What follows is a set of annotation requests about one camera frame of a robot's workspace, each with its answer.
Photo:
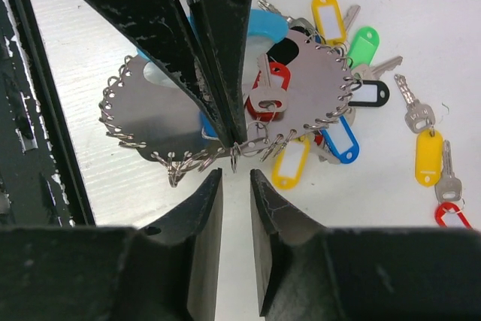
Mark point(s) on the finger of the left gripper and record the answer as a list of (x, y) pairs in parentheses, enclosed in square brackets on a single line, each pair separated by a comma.
[(221, 29), (159, 28)]

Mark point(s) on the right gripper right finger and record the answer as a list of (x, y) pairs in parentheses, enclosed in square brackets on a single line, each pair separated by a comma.
[(308, 271)]

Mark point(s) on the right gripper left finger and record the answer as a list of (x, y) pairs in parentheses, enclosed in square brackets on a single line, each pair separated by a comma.
[(167, 270)]

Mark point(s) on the red tag key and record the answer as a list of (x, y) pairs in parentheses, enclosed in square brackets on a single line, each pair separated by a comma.
[(448, 191), (268, 98)]

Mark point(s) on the blue tag key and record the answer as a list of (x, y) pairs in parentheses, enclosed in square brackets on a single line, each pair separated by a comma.
[(341, 141)]

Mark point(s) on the loose red tag key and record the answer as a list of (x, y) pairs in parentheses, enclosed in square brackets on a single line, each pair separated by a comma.
[(448, 191)]

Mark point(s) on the loose yellow tag key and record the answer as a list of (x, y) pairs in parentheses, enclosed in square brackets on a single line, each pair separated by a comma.
[(420, 120)]

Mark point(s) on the green tag key on ring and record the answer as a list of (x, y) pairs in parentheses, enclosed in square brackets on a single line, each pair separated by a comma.
[(362, 51)]

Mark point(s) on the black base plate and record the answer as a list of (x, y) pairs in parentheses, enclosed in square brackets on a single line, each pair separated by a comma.
[(41, 183)]

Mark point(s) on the black tag key on ring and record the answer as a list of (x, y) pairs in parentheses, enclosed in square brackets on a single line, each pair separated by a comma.
[(372, 94)]

